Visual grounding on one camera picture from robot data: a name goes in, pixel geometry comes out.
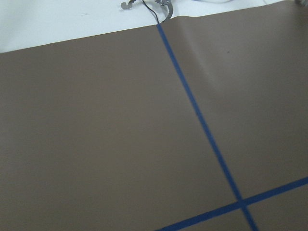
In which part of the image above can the reacher grabber tool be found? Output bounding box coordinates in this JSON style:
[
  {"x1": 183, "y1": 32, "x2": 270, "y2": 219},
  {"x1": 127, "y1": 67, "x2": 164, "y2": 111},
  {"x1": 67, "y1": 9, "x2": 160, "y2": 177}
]
[{"x1": 120, "y1": 0, "x2": 174, "y2": 24}]

